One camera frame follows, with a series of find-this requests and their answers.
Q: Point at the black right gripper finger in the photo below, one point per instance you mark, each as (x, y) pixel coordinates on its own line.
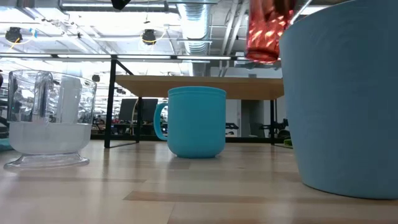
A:
(283, 4)

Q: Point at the red patterned glass tumbler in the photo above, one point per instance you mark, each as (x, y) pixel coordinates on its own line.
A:
(264, 40)

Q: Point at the grey-blue plastic cup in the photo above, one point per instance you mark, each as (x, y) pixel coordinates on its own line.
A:
(342, 109)

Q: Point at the clear glass measuring cup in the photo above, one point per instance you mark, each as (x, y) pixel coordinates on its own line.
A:
(49, 140)

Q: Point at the black background robot arm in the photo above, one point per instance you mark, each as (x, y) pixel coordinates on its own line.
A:
(280, 127)
(231, 127)

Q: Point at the wooden shelf with black legs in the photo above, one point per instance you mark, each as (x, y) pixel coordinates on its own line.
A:
(248, 88)

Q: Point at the long ceiling light bar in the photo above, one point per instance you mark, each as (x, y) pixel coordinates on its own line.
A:
(84, 56)

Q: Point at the small black ceiling device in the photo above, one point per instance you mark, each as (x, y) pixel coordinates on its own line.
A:
(95, 78)

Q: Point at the black computer monitor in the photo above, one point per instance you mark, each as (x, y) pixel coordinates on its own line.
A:
(127, 109)

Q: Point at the teal cloth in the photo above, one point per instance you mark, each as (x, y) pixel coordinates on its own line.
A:
(3, 145)

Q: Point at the ribbed silver ceiling duct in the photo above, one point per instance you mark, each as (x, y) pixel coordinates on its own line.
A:
(194, 25)

